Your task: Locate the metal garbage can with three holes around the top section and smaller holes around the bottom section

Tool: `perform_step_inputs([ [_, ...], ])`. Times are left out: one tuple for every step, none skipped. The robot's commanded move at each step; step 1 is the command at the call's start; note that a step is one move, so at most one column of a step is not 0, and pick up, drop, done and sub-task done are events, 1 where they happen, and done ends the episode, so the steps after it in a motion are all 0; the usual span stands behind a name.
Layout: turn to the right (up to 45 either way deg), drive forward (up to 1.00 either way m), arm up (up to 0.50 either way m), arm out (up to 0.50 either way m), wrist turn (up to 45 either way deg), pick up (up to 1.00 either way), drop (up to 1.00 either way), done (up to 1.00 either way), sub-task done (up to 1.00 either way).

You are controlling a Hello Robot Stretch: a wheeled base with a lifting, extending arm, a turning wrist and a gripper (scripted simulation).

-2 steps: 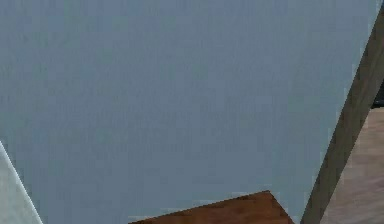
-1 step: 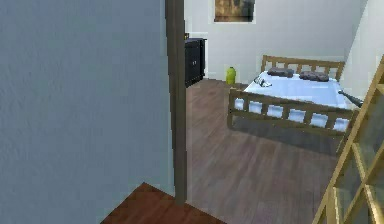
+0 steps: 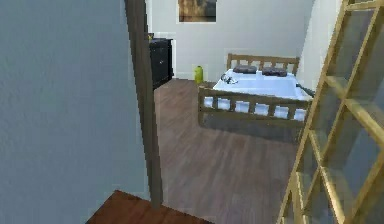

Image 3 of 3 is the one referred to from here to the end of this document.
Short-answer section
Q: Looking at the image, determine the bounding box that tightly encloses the yellow-green bin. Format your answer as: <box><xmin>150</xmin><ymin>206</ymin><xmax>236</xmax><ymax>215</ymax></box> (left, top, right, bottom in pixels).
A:
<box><xmin>194</xmin><ymin>65</ymin><xmax>204</xmax><ymax>85</ymax></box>

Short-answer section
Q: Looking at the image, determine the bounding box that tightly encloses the small black and white object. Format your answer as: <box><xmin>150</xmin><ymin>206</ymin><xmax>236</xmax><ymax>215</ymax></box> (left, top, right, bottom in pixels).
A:
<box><xmin>220</xmin><ymin>73</ymin><xmax>239</xmax><ymax>85</ymax></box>

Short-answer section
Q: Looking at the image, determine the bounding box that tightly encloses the black chest of drawers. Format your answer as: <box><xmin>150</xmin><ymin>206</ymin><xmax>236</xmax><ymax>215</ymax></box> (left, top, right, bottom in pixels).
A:
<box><xmin>148</xmin><ymin>37</ymin><xmax>175</xmax><ymax>90</ymax></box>

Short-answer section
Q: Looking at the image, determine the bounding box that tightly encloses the dark grey pillow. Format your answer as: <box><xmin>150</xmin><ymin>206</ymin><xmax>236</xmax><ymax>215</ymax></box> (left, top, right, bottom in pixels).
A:
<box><xmin>232</xmin><ymin>64</ymin><xmax>258</xmax><ymax>75</ymax></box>
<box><xmin>261</xmin><ymin>66</ymin><xmax>288</xmax><ymax>78</ymax></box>

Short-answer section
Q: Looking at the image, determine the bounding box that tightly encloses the wooden bed with white sheet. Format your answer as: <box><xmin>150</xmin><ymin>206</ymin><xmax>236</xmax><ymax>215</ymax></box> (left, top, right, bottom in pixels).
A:
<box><xmin>197</xmin><ymin>53</ymin><xmax>315</xmax><ymax>130</ymax></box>

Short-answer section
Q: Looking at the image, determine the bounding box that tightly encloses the wooden door with glass panes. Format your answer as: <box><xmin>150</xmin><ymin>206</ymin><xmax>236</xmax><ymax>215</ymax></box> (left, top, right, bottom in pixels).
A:
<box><xmin>275</xmin><ymin>0</ymin><xmax>384</xmax><ymax>224</ymax></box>

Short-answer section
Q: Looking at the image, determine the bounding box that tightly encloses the dark brown door frame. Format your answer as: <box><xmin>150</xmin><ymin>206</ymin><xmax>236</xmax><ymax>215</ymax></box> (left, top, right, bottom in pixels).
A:
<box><xmin>124</xmin><ymin>0</ymin><xmax>164</xmax><ymax>208</ymax></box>

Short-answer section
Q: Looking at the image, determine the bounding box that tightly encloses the framed brown wall picture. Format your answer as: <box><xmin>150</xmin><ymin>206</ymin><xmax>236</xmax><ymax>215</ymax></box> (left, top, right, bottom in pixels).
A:
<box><xmin>177</xmin><ymin>0</ymin><xmax>218</xmax><ymax>24</ymax></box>

